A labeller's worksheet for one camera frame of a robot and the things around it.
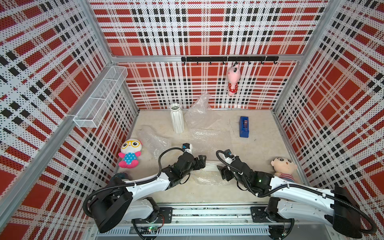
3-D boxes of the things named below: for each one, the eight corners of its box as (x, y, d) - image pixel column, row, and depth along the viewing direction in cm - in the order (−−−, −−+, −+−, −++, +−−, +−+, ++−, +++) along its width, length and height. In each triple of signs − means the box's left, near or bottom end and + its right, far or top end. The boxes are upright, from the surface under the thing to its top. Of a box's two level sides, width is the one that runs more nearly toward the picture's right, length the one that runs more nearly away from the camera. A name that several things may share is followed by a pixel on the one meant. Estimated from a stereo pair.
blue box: (239, 137, 108) (242, 131, 102) (238, 122, 117) (240, 115, 111) (247, 138, 107) (250, 132, 101) (246, 122, 117) (248, 116, 111)
